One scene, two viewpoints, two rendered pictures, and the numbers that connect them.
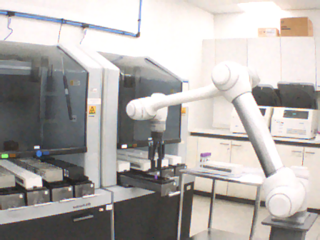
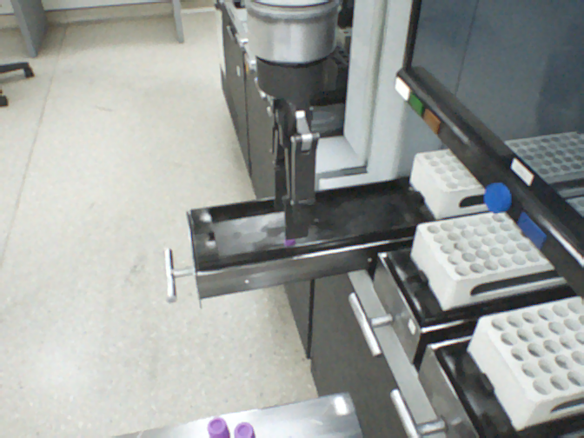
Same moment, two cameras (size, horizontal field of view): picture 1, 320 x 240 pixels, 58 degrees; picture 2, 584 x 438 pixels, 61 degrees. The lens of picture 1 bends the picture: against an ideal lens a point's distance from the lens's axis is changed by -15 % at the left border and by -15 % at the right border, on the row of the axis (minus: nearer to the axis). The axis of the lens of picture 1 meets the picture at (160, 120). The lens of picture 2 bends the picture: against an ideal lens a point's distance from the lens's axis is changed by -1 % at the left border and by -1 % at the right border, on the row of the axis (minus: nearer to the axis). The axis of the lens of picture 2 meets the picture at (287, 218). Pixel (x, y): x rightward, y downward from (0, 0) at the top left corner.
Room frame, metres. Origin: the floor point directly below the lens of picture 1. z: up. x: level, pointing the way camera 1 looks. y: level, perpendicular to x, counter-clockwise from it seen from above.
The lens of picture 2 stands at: (2.22, -0.39, 1.28)
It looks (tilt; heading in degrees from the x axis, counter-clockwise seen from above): 41 degrees down; 127
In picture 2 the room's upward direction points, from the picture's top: straight up
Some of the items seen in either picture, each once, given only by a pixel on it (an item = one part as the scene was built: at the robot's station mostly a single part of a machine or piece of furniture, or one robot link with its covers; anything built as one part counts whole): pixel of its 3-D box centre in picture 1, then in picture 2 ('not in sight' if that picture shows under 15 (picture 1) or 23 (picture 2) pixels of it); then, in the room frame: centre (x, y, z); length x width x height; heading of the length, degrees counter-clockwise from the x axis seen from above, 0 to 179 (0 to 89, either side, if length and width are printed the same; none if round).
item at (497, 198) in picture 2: not in sight; (497, 198); (2.15, 0.05, 0.98); 0.03 x 0.01 x 0.03; 141
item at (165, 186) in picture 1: (128, 177); (399, 220); (2.00, 0.18, 0.78); 0.73 x 0.14 x 0.09; 51
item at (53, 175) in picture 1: (53, 176); not in sight; (1.58, 0.54, 0.85); 0.12 x 0.02 x 0.06; 142
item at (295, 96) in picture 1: (296, 109); not in sight; (3.80, -1.73, 1.24); 0.62 x 0.56 x 0.69; 141
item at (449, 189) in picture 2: (108, 164); (512, 175); (2.12, 0.32, 0.83); 0.30 x 0.10 x 0.06; 51
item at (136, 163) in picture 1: (132, 163); (532, 249); (2.19, 0.17, 0.83); 0.30 x 0.10 x 0.06; 51
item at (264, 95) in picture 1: (258, 108); not in sight; (4.17, -1.28, 1.22); 0.62 x 0.56 x 0.64; 139
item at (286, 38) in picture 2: (157, 126); (291, 23); (1.92, 0.01, 1.11); 0.09 x 0.09 x 0.06
